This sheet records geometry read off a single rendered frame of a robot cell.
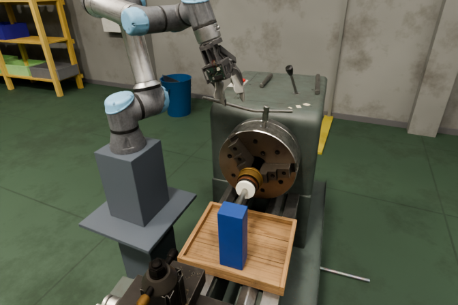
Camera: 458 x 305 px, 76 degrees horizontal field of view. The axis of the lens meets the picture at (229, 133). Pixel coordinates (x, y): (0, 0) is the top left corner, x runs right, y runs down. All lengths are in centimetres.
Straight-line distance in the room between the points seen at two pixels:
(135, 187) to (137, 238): 23
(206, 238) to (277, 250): 26
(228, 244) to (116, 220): 69
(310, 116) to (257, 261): 58
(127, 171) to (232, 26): 347
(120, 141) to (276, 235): 71
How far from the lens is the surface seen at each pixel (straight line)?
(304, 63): 424
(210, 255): 110
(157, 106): 129
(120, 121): 124
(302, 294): 145
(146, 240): 138
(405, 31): 412
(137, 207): 137
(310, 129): 121
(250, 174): 104
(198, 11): 89
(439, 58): 404
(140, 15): 90
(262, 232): 117
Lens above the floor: 172
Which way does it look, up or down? 27 degrees down
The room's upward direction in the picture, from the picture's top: 1 degrees counter-clockwise
